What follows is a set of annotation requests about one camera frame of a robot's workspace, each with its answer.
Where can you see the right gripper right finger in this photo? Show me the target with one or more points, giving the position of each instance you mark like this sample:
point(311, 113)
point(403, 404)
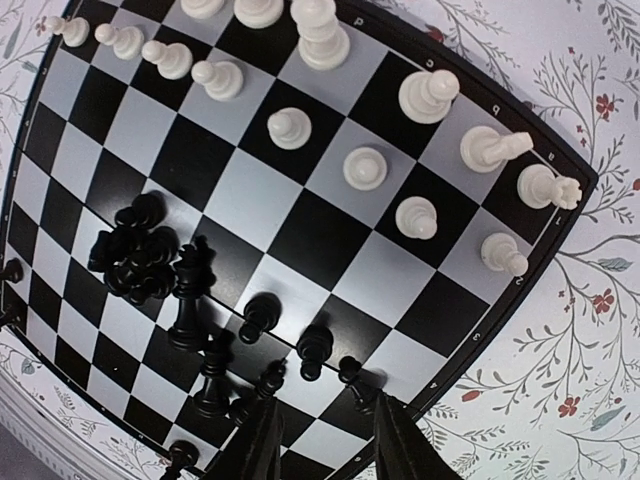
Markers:
point(401, 451)

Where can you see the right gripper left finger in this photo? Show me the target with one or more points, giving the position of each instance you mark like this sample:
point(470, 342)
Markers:
point(254, 451)

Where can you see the black white chessboard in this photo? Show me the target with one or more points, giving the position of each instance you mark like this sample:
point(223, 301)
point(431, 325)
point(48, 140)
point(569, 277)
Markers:
point(329, 224)

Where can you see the black chess queen tall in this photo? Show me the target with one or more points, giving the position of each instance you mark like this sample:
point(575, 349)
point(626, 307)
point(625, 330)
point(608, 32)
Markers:
point(212, 400)

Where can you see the black chess king tall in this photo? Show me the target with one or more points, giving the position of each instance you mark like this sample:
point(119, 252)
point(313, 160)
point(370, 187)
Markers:
point(186, 333)

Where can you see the white chess pawn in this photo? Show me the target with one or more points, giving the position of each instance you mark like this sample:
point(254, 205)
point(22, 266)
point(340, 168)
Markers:
point(499, 252)

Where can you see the white chess rook corner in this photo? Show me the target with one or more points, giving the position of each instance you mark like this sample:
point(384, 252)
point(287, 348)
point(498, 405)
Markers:
point(538, 187)

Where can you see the white chess knight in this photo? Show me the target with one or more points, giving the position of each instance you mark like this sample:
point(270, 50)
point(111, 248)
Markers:
point(483, 149)

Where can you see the white chess bishop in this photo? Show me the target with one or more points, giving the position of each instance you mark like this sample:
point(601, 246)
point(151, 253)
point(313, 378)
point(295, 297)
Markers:
point(426, 97)

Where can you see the white chess queen tall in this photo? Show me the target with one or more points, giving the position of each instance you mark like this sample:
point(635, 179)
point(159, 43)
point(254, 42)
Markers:
point(323, 44)

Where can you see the floral patterned table mat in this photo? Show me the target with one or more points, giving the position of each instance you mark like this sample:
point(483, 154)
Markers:
point(554, 394)

